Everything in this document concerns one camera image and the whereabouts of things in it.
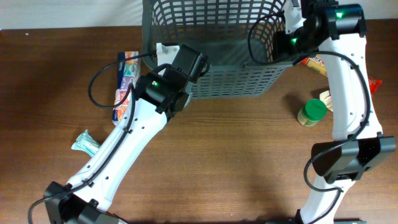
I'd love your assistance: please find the grey plastic shopping basket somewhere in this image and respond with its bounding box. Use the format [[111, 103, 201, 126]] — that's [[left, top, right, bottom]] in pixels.
[[142, 0, 290, 99]]

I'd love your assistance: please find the green lid Knorr jar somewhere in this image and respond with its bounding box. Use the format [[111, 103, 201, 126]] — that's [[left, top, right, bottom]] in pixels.
[[297, 99, 327, 127]]

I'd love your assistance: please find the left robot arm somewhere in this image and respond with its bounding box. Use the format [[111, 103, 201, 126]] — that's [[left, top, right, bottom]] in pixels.
[[42, 45, 210, 223]]

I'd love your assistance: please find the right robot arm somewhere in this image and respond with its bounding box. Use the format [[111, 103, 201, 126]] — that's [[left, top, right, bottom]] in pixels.
[[273, 1, 396, 223]]

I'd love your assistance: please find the spaghetti pasta package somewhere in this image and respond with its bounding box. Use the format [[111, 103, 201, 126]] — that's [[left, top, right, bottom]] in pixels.
[[301, 55, 382, 95]]

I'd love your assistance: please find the crumpled beige snack bag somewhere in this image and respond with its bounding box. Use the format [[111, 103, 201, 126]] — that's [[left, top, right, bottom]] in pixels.
[[319, 90, 333, 112]]

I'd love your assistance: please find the Kleenex tissue multipack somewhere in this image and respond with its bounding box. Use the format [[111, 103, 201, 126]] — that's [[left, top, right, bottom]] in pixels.
[[112, 58, 141, 126]]

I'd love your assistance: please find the teal tissue packet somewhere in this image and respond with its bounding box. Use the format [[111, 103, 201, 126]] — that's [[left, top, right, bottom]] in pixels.
[[71, 130, 101, 157]]

